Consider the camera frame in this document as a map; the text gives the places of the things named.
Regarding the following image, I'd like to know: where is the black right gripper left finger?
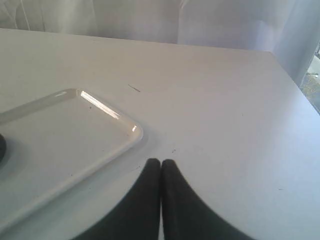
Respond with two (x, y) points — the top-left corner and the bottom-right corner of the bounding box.
(75, 158), (161, 240)

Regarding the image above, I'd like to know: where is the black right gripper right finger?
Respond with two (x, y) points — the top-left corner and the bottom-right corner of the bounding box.
(161, 159), (251, 240)

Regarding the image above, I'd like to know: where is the black weight plate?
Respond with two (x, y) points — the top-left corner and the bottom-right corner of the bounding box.
(0, 134), (7, 162)

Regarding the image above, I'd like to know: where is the white rectangular plastic tray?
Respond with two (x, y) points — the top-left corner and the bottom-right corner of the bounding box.
(0, 88), (143, 232)

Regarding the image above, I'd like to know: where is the white backdrop curtain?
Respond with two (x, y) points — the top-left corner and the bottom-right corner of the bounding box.
(0, 0), (320, 84)

